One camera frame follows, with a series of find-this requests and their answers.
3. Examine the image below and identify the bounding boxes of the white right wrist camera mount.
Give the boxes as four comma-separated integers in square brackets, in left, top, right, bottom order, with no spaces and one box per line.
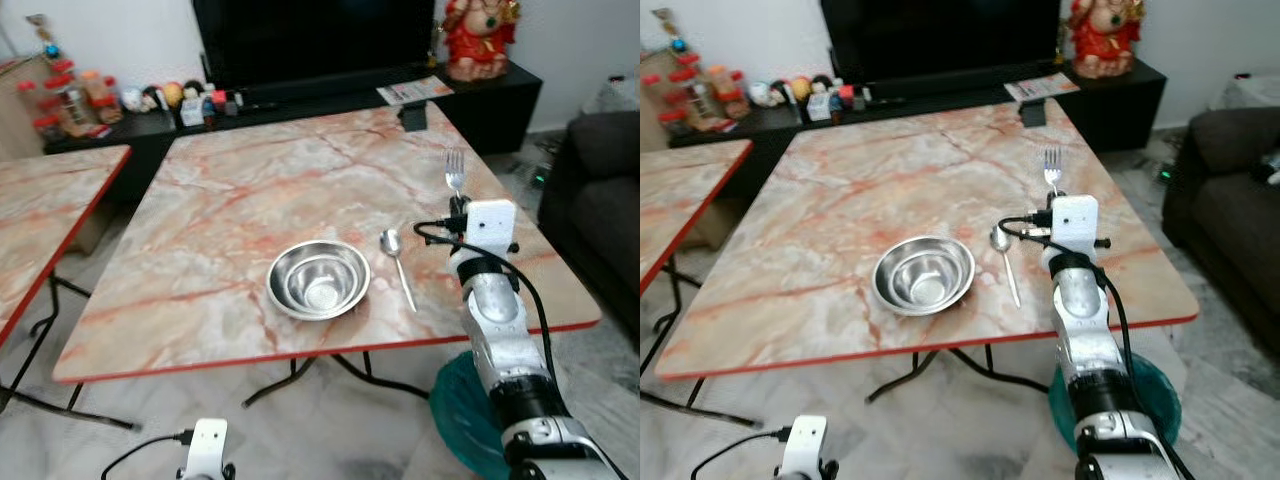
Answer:
[1045,195,1102,253]
[462,200,519,257]

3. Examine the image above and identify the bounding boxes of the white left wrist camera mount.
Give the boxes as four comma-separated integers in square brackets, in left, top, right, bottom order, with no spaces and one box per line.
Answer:
[185,418,230,480]
[779,415,830,480]

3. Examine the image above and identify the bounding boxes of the printed paper leaflet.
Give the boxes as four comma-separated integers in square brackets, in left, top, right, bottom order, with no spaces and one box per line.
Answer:
[376,76,454,107]
[1003,72,1082,103]

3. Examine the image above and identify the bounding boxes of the light wooden cabinet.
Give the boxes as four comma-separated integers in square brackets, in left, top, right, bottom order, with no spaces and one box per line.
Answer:
[640,50,673,153]
[0,54,63,163]

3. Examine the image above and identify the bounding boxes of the steel spoon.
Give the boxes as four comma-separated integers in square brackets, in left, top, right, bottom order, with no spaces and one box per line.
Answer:
[380,228,418,313]
[990,225,1023,309]

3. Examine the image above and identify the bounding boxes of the red seated idol statue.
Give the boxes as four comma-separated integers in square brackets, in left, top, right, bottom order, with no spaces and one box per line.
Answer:
[441,0,522,82]
[1067,0,1145,80]

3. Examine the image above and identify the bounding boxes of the dark grey sofa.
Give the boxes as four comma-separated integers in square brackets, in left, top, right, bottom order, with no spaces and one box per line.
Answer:
[1161,105,1280,358]
[538,110,641,343]

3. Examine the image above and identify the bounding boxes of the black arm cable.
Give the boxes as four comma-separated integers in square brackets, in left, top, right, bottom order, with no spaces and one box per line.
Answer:
[413,218,561,401]
[997,215,1141,401]
[99,429,193,480]
[689,427,791,480]

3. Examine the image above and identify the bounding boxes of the white cloth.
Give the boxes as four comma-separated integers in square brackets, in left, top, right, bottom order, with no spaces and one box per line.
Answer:
[578,78,641,117]
[1207,72,1280,112]

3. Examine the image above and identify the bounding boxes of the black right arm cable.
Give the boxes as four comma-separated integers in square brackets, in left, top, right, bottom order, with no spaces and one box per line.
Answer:
[413,218,561,401]
[997,215,1141,401]

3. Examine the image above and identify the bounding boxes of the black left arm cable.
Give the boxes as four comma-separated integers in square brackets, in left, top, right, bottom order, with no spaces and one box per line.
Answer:
[689,427,791,480]
[99,429,193,480]

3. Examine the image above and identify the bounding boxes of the black flat television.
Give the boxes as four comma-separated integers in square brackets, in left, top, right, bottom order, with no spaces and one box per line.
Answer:
[192,0,438,92]
[820,0,1064,87]

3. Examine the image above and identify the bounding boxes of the black metal table legs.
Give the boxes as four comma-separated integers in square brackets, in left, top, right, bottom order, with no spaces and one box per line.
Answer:
[865,343,1053,404]
[0,272,141,432]
[243,350,432,409]
[640,255,763,429]

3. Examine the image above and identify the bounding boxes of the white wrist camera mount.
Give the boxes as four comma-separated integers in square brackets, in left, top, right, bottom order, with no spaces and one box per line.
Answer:
[779,415,830,480]
[462,200,519,257]
[185,418,230,480]
[1045,195,1102,253]

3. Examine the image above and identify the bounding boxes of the steel bowl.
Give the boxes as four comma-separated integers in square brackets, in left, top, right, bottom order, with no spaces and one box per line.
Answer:
[266,239,372,322]
[872,236,976,317]

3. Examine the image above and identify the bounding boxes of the black tv console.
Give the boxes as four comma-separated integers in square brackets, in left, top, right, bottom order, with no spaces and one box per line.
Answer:
[45,62,545,206]
[668,58,1169,186]

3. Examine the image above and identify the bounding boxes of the clear jar orange cap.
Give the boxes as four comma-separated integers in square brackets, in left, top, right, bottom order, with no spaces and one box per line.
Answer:
[81,69,122,125]
[705,64,747,120]

